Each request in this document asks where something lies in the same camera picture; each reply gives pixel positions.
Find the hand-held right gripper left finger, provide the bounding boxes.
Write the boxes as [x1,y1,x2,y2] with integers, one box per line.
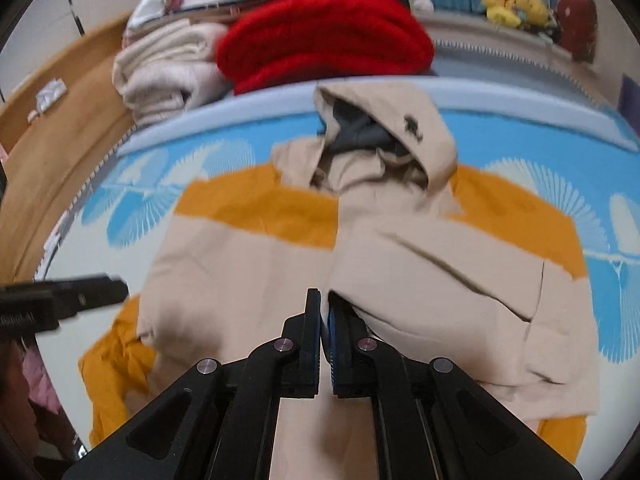
[62,287,322,480]

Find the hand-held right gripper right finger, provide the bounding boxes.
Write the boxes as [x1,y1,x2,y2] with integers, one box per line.
[327,292,583,480]

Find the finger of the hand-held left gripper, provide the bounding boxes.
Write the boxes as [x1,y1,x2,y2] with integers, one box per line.
[51,273,128,321]

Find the beige and orange hoodie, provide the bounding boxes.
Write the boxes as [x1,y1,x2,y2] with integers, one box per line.
[77,80,601,480]

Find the pink garment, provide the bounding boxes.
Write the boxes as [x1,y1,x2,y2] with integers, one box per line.
[22,347,62,413]

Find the off-white fleece blanket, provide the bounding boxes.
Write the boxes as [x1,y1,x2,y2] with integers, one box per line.
[120,60,236,128]

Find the blue patterned bed sheet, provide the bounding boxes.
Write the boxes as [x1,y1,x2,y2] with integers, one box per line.
[35,80,640,466]

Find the red knitted blanket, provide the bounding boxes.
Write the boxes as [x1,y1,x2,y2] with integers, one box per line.
[217,0,436,96]

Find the grey mattress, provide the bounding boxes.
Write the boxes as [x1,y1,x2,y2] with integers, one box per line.
[427,10,618,93]

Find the yellow plush toys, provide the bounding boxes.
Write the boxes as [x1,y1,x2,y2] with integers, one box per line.
[480,0,552,28]

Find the dark red bag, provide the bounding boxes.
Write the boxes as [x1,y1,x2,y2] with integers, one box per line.
[555,0,598,63]

